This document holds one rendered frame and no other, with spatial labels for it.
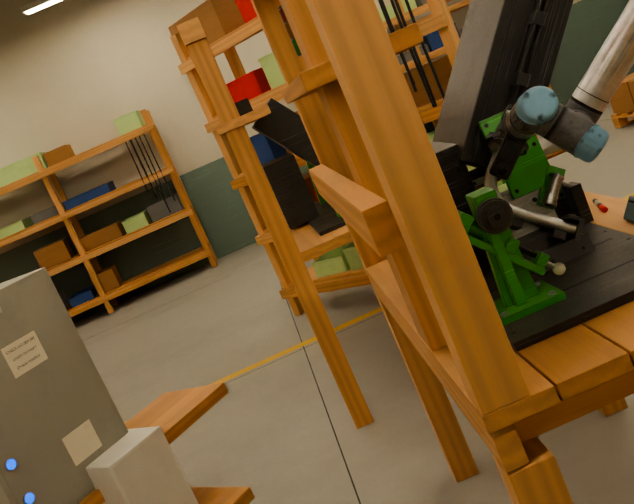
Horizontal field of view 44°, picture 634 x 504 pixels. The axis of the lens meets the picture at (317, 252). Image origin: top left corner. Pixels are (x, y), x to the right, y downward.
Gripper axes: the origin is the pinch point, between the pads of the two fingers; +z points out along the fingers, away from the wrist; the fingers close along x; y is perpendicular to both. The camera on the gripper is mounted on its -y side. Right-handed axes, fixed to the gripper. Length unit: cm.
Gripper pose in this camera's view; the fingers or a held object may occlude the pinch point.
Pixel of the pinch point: (500, 152)
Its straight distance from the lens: 195.2
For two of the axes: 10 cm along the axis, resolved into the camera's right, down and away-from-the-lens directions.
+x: -9.3, -3.6, 0.6
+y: 3.7, -9.3, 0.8
